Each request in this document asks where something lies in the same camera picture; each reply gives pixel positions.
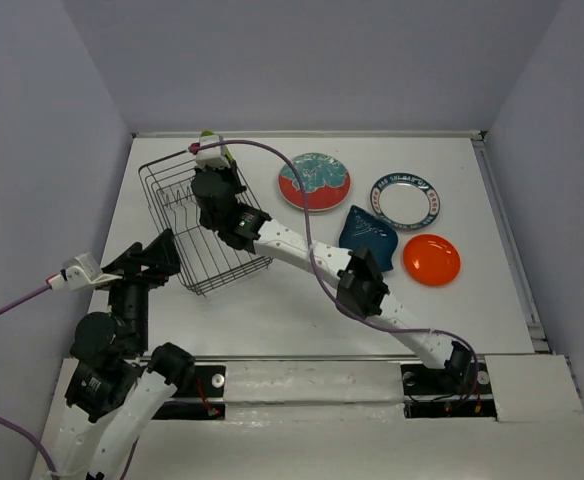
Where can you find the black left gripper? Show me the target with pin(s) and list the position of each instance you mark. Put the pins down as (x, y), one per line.
(162, 253)

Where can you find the aluminium mounting rail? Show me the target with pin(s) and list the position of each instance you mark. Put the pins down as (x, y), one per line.
(358, 357)

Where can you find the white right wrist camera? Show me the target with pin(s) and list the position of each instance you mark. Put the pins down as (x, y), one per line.
(211, 158)

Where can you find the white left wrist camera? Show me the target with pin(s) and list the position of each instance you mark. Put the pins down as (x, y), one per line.
(80, 272)

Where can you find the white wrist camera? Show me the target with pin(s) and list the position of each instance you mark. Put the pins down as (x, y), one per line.
(80, 272)
(211, 158)

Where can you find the orange round plate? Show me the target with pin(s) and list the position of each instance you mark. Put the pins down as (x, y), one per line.
(431, 260)

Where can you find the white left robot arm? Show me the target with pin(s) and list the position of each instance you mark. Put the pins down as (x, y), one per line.
(110, 398)

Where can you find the lime green round plate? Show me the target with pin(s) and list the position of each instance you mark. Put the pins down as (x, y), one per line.
(209, 139)

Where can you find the dark blue leaf-shaped plate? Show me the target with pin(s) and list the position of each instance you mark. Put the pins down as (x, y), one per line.
(361, 229)

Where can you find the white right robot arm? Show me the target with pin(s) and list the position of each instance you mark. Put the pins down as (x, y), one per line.
(351, 278)

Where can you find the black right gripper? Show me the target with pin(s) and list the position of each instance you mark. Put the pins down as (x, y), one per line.
(232, 173)

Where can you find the white plate with teal rim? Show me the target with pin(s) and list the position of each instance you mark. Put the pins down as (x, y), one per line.
(405, 201)

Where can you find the red and teal floral plate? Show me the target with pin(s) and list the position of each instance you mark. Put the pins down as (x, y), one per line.
(326, 181)

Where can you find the metal wire dish rack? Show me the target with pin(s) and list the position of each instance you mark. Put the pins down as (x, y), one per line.
(207, 264)

